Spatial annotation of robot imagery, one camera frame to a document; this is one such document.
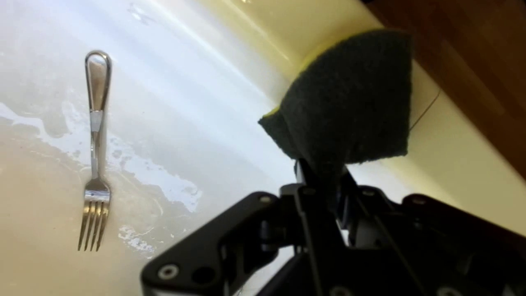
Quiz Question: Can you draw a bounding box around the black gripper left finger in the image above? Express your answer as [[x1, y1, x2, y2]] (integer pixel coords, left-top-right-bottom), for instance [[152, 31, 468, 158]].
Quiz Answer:
[[139, 184, 346, 296]]

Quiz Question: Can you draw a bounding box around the green yellow scrub sponge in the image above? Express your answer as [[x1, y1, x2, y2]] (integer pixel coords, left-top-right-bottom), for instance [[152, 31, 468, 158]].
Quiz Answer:
[[259, 30, 412, 188]]

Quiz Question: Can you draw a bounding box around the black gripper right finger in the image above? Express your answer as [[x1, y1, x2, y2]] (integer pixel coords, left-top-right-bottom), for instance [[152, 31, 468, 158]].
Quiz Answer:
[[341, 174, 526, 296]]

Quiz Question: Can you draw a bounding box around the silver fork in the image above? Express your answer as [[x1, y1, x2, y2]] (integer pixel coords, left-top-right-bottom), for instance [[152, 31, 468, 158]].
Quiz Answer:
[[77, 49, 111, 252]]

